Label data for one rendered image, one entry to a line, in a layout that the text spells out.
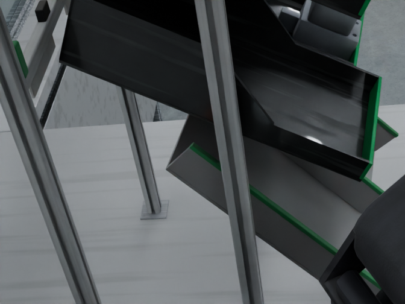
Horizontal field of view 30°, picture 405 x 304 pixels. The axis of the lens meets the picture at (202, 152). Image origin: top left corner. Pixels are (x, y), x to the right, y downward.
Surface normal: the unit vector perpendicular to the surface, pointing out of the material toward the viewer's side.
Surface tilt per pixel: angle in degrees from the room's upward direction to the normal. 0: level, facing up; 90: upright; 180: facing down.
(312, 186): 45
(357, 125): 25
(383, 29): 0
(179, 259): 0
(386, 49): 0
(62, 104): 90
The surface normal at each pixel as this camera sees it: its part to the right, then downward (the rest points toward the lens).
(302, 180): 0.59, -0.51
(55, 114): 0.99, -0.07
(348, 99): 0.29, -0.68
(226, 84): -0.07, 0.64
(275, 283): -0.14, -0.77
